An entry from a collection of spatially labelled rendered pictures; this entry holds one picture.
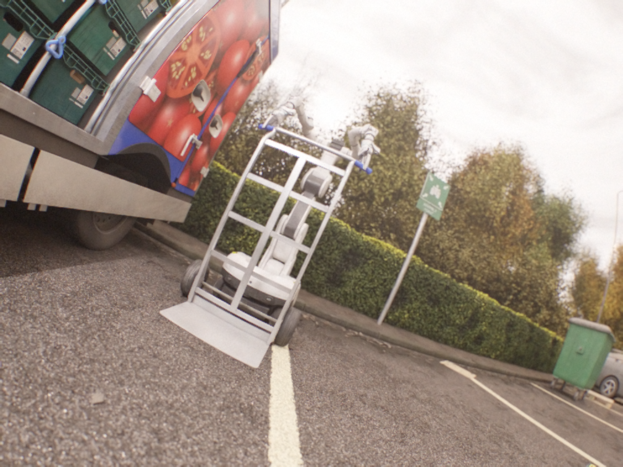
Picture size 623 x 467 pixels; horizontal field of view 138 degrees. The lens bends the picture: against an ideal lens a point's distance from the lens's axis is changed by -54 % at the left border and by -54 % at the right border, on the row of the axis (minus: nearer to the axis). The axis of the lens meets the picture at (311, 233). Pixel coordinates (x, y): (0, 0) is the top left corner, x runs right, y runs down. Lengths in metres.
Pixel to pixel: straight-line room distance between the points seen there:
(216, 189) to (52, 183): 2.45
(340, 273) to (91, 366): 2.92
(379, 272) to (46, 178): 3.45
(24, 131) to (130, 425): 0.97
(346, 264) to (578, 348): 4.67
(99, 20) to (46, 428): 1.38
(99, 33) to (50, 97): 0.34
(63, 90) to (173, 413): 1.29
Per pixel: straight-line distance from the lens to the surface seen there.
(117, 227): 1.98
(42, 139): 1.15
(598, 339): 5.67
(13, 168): 1.11
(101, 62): 1.43
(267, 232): 1.45
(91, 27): 1.34
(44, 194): 1.23
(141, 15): 1.54
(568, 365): 5.79
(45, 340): 0.98
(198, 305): 1.64
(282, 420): 1.02
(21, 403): 0.79
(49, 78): 1.28
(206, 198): 3.35
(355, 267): 3.40
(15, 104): 1.04
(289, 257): 2.11
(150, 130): 1.60
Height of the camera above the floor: 0.62
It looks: 3 degrees up
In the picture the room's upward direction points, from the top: 25 degrees clockwise
